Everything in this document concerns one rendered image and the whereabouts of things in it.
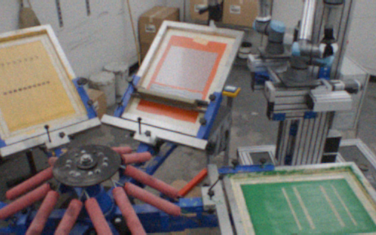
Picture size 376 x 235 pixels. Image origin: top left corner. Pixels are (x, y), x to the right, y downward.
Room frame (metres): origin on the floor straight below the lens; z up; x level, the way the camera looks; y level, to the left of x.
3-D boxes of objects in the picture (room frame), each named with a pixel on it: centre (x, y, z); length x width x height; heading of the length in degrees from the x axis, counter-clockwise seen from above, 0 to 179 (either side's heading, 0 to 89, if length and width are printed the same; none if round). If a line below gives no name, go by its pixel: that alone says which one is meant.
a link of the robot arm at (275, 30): (2.81, -0.66, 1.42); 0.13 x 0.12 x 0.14; 37
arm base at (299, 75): (2.32, -0.72, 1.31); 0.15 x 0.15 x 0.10
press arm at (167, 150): (1.89, 0.20, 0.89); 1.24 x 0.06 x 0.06; 155
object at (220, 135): (2.25, -0.17, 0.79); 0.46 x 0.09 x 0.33; 155
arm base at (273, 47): (2.81, -0.67, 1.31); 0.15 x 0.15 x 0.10
